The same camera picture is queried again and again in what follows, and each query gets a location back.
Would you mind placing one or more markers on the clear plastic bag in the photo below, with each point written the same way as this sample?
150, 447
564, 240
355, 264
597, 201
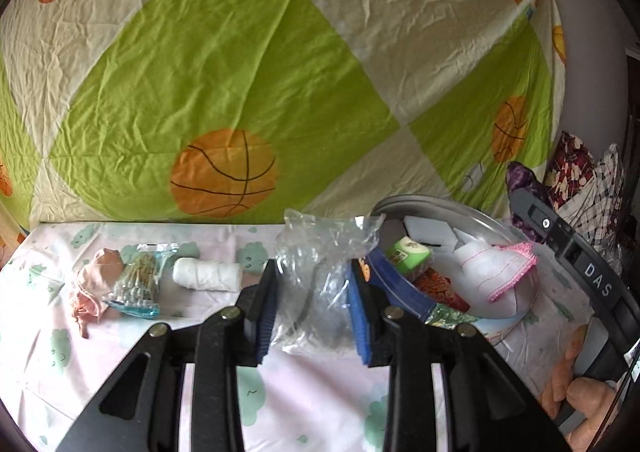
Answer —
314, 258

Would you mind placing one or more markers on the right hand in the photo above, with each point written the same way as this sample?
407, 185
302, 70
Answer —
590, 397

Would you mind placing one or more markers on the pink sock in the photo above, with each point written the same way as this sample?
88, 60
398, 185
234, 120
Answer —
93, 283

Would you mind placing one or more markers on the green tissue pack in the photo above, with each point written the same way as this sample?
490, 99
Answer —
409, 258

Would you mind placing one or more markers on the patterned clothes pile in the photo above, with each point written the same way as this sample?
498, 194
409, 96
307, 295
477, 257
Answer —
588, 194

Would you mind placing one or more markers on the round cookie tin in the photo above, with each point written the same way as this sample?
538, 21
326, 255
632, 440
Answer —
494, 319

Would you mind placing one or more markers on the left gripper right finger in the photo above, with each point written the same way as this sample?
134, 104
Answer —
366, 310

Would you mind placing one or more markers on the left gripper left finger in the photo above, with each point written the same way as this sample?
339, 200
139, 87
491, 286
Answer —
258, 304

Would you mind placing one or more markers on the white sponge block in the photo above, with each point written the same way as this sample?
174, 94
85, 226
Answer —
433, 233

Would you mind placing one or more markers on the cotton swab packet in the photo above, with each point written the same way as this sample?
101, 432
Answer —
136, 292

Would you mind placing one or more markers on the red orange patterned cloth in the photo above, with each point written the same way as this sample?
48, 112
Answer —
439, 288

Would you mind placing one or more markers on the white cloud print tablecloth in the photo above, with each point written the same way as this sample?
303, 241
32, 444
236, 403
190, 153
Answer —
290, 403

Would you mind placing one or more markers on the green basketball bed sheet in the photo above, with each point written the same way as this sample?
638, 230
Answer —
234, 110

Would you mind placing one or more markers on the white bandage roll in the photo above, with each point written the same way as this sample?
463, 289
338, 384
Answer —
199, 274

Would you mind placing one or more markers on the white pink-edged mesh cloth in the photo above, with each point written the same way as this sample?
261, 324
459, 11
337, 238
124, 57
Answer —
493, 269

